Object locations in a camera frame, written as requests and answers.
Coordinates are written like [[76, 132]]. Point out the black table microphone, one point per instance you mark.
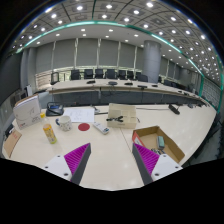
[[173, 109]]

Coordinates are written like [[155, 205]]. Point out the white paper sheet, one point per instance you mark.
[[79, 115]]

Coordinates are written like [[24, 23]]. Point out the yellow drink bottle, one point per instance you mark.
[[47, 128]]

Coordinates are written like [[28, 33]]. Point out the brown cardboard piece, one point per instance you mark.
[[11, 142]]

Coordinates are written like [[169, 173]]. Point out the white carton box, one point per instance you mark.
[[27, 111]]

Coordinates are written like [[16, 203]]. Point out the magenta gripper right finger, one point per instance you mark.
[[152, 166]]

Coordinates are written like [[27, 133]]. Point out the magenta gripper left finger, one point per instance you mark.
[[71, 166]]

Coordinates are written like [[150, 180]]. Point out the beige organizer box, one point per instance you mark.
[[121, 116]]

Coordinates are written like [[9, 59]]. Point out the open cardboard box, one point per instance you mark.
[[155, 138]]

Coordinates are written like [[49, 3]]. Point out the white remote control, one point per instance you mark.
[[103, 129]]

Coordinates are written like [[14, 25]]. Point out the red round coaster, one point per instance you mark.
[[84, 127]]

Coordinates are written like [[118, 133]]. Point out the grey round pillar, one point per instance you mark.
[[151, 60]]

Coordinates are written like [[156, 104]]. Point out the grey device in box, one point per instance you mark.
[[160, 142]]

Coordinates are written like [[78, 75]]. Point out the white patterned mug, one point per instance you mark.
[[64, 122]]

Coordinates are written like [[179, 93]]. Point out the long conference desk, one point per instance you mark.
[[104, 91]]

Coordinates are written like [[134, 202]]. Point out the black desk telephone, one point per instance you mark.
[[54, 109]]

